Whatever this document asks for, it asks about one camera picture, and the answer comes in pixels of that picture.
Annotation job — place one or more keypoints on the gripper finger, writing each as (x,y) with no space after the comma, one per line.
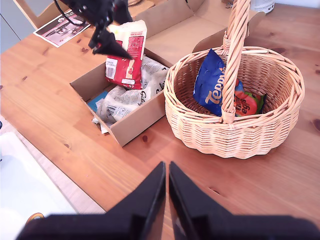
(110,46)
(122,12)
(147,195)
(187,197)

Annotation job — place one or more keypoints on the red and cream egg bag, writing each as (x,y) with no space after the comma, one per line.
(130,72)

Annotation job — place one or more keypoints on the white Galaxy egg bag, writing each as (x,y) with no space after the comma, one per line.
(125,100)

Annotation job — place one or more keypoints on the blue Terry's mini eggs bag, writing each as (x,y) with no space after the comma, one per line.
(207,87)

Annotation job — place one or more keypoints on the brown cardboard box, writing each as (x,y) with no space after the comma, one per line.
(140,125)

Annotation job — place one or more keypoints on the red and white printed leaflet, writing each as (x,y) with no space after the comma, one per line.
(62,28)

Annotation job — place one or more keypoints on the teal paper card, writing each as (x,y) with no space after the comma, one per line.
(96,101)

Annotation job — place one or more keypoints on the plain wooden chair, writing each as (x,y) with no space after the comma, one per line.
(42,15)

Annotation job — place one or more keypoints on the torn white paper scrap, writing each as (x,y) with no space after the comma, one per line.
(101,125)

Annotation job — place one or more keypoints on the small flat brown object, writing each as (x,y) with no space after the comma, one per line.
(227,3)

